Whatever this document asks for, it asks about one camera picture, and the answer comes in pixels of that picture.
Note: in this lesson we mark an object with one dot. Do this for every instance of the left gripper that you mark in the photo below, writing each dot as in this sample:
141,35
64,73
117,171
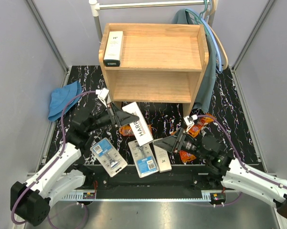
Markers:
121,117

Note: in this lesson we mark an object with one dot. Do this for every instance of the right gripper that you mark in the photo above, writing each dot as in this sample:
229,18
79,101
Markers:
168,142

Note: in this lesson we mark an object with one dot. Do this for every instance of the white Harry's razor box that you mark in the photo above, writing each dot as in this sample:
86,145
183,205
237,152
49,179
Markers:
140,128

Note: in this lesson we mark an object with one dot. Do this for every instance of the white h razor box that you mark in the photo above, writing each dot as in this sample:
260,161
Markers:
114,46
162,159

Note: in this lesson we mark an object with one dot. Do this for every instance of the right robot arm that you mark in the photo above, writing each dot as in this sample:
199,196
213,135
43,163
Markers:
227,169

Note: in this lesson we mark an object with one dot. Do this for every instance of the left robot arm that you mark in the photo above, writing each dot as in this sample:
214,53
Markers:
32,200

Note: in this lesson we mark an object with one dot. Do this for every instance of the wooden two-tier shelf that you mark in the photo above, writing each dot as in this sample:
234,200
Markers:
160,63

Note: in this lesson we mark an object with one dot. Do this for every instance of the white H razor box on shelf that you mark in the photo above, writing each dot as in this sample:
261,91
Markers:
114,46

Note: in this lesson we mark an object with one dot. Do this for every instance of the orange razor pack horizontal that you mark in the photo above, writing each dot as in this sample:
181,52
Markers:
127,130

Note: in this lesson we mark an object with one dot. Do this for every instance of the orange razor pack upper right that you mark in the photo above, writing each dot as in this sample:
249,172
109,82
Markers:
196,128

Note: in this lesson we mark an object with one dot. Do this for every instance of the orange razor pack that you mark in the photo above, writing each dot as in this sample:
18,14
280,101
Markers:
196,128
186,157

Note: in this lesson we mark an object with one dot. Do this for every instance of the orange razor pack lower right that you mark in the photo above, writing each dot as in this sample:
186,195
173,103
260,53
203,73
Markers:
186,157

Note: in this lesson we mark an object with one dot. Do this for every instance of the Gillette blister pack centre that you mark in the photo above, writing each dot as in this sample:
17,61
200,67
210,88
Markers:
143,158

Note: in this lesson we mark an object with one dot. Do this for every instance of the gillette blister pack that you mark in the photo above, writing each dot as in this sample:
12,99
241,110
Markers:
111,160
143,158

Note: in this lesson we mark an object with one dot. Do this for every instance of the Gillette blister pack left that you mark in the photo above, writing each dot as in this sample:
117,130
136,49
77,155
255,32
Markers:
111,160

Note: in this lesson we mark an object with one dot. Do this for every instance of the teal hanging garment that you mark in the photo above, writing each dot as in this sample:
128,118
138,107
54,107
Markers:
205,92

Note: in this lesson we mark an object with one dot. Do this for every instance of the blue bucket hat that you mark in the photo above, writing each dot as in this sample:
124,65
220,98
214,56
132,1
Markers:
60,98

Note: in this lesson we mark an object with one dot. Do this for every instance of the light blue hanger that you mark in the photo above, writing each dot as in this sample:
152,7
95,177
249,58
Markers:
219,67

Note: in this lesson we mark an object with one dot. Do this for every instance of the metal clothes rack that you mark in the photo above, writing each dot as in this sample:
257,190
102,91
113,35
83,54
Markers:
96,7

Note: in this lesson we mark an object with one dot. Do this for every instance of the green hanger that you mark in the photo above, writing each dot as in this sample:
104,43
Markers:
203,14

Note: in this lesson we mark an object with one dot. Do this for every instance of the wooden hanger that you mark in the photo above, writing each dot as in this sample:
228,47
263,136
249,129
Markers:
208,17

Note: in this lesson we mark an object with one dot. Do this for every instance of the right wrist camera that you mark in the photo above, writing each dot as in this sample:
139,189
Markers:
190,120

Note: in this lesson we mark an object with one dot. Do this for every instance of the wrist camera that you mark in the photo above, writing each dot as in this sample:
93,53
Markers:
190,120
103,96

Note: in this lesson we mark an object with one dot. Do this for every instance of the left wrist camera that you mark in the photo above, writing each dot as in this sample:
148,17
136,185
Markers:
103,96

